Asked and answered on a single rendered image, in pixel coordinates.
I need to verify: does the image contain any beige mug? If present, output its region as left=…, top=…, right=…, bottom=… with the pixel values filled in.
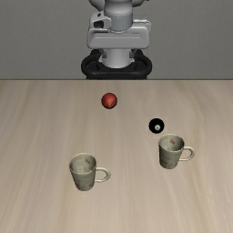
left=68, top=152, right=112, bottom=192
left=157, top=133, right=197, bottom=170

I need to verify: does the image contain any red onion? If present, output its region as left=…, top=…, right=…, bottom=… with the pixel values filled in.
left=101, top=92, right=118, bottom=110

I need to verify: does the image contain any black ball with white spot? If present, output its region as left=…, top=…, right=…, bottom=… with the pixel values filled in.
left=147, top=117, right=166, bottom=135

